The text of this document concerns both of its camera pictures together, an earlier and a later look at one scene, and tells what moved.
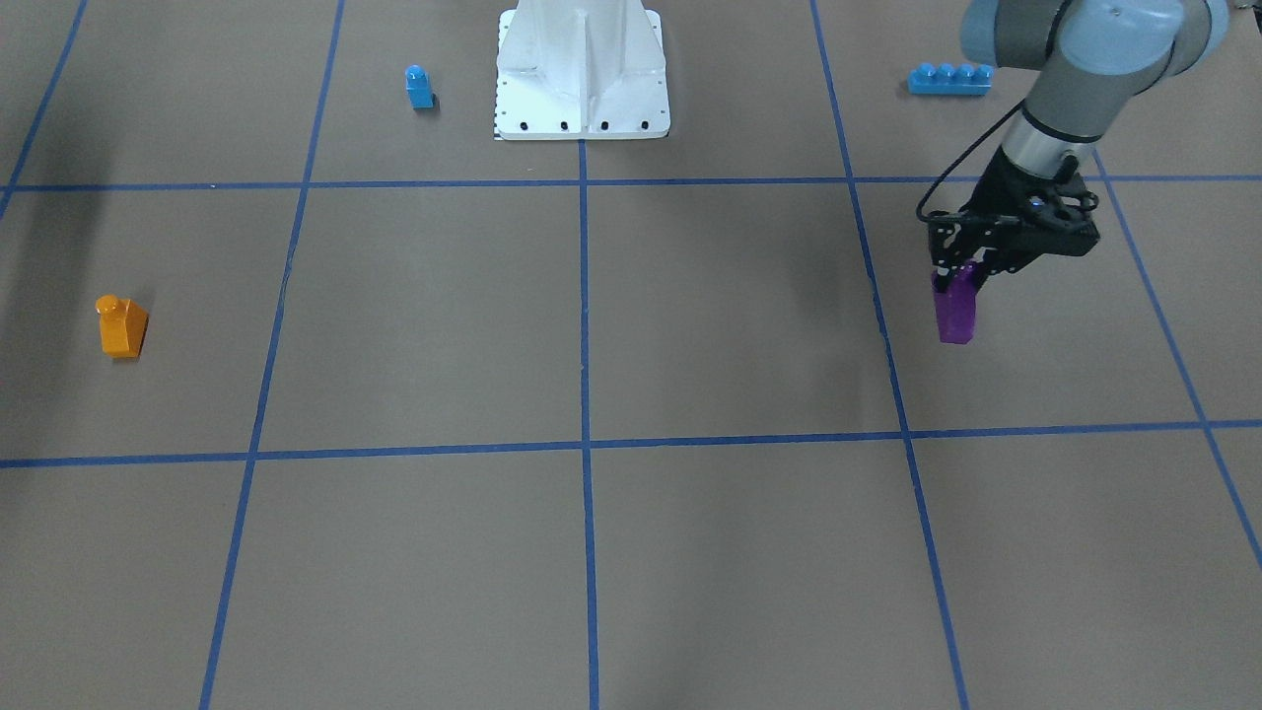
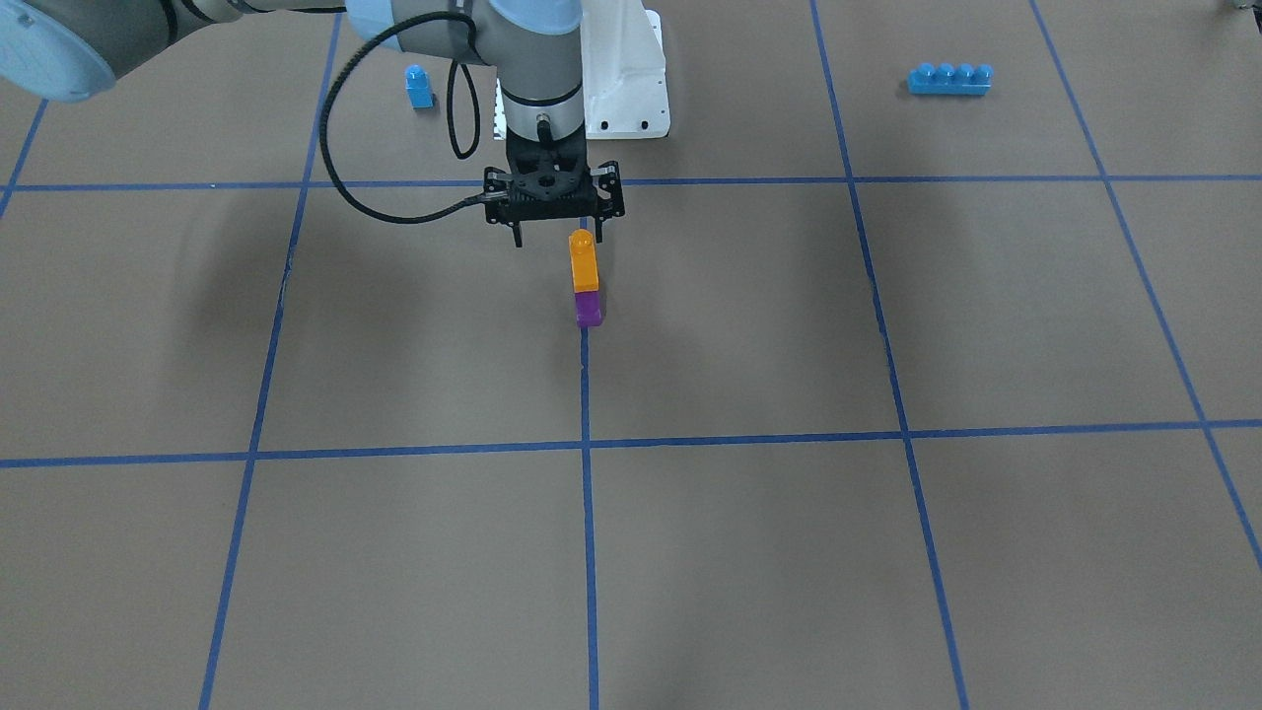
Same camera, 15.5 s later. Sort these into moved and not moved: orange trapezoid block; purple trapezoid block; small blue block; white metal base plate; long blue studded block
Moved: purple trapezoid block; orange trapezoid block
Not moved: long blue studded block; white metal base plate; small blue block
